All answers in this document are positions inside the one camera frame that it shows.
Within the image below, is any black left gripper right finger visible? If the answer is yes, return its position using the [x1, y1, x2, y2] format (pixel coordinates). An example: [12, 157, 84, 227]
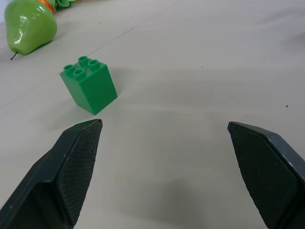
[227, 121, 305, 229]

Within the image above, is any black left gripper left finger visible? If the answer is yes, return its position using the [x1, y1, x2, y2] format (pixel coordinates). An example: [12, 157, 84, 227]
[0, 119, 103, 229]

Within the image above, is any green toy building brick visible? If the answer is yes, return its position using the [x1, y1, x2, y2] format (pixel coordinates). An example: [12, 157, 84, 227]
[59, 55, 118, 116]

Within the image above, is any green plastic pear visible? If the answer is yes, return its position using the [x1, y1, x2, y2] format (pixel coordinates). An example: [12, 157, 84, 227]
[4, 0, 58, 61]

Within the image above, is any orange plastic fruit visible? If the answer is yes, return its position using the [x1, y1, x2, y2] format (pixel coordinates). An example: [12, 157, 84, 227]
[38, 0, 57, 13]

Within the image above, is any green leafy plastic vegetable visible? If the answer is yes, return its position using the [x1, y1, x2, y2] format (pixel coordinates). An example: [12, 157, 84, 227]
[52, 0, 79, 11]

